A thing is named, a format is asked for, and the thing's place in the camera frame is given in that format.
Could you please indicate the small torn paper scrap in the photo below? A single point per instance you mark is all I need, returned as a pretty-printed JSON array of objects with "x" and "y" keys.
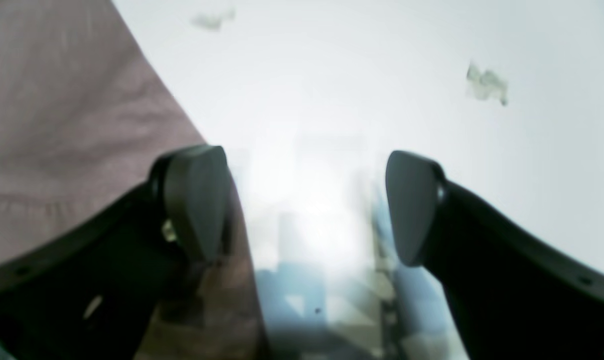
[{"x": 486, "y": 84}]

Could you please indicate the mauve T-shirt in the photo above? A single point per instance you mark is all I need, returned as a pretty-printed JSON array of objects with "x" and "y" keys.
[{"x": 83, "y": 116}]

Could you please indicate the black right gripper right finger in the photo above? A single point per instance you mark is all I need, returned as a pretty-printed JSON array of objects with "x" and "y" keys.
[{"x": 511, "y": 295}]

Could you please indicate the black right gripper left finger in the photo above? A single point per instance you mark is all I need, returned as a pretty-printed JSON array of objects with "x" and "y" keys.
[{"x": 90, "y": 294}]

